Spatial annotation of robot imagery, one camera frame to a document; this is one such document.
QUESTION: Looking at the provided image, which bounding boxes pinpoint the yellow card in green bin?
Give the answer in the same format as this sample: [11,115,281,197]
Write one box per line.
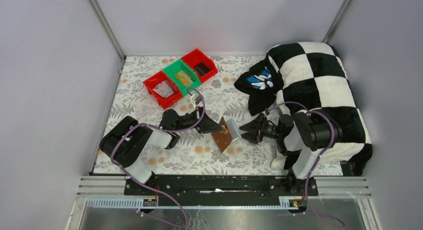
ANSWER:
[175,71,193,87]

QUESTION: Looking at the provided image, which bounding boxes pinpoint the aluminium frame rails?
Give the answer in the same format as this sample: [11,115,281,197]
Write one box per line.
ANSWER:
[77,175,373,211]

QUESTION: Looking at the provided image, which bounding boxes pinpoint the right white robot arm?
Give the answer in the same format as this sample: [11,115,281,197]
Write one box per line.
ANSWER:
[239,111,342,183]

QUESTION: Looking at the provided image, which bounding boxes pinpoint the black cap with blue logo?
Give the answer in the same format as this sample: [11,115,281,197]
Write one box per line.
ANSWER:
[234,57,278,116]

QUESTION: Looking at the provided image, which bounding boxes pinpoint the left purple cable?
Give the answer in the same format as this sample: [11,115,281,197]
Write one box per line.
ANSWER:
[110,87,206,229]

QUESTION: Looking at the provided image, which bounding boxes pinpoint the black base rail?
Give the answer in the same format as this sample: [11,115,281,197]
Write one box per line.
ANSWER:
[124,175,318,207]

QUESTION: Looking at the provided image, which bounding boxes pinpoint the brown leather card holder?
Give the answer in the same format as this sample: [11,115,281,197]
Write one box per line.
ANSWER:
[211,117,241,153]

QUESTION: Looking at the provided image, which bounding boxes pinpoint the green bin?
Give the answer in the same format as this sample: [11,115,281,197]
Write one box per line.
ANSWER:
[163,59,201,96]

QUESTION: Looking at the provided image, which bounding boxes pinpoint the red bin near left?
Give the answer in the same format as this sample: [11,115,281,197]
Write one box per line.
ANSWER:
[143,71,182,109]

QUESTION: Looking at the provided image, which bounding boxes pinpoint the black item in red bin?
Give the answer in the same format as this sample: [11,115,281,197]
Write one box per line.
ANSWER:
[194,63,210,76]

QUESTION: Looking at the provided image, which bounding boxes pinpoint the silver card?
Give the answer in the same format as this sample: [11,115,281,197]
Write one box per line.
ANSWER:
[153,80,175,98]

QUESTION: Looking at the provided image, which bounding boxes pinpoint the checkered black white pillow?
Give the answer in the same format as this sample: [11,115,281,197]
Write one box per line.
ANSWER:
[266,42,373,176]

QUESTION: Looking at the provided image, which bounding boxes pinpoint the floral table cloth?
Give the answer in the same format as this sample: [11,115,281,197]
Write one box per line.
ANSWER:
[93,55,344,176]

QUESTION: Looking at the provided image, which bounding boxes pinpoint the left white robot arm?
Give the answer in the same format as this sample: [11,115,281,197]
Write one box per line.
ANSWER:
[99,106,225,184]

